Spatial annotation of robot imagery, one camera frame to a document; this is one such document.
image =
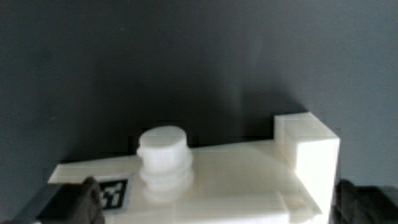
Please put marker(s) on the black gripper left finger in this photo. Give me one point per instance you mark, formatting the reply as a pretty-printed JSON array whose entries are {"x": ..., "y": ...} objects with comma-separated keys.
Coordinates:
[{"x": 73, "y": 207}]

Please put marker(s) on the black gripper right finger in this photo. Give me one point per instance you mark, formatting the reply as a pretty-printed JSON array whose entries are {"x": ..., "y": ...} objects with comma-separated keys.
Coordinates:
[{"x": 364, "y": 205}]

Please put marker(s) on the white cabinet door panel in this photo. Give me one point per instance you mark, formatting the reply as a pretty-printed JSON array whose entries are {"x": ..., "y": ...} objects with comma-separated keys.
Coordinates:
[{"x": 263, "y": 181}]

